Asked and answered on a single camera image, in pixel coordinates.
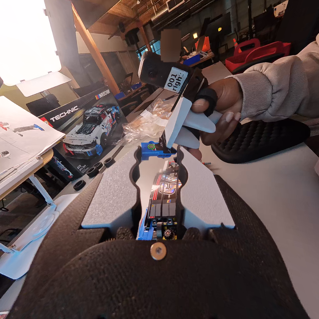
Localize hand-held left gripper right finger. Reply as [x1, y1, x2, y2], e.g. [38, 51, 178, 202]
[176, 146, 236, 237]

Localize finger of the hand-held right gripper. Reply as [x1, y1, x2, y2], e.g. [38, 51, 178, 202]
[163, 97, 193, 148]

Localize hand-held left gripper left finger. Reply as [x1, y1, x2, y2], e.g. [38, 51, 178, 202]
[81, 146, 147, 239]

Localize lego race car model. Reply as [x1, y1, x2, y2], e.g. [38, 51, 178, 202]
[137, 141, 212, 242]

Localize person's right forearm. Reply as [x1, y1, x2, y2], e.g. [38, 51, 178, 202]
[225, 32, 319, 123]

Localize black lego set box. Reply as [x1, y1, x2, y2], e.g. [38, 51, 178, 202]
[37, 85, 128, 179]

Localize lego instruction booklet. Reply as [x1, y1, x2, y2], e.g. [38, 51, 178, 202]
[0, 96, 66, 186]

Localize person's right hand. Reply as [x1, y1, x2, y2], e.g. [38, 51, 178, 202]
[186, 77, 244, 161]

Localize clear plastic bags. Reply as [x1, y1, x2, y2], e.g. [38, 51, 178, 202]
[123, 97, 180, 147]

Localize black wrist rest pad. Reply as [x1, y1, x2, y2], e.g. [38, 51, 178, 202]
[211, 118, 311, 164]

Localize red tote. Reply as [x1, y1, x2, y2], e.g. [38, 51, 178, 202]
[225, 38, 291, 74]

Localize white book stand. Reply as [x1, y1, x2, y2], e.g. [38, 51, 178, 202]
[0, 149, 74, 280]

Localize studio light panel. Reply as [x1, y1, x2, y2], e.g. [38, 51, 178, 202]
[0, 0, 73, 98]

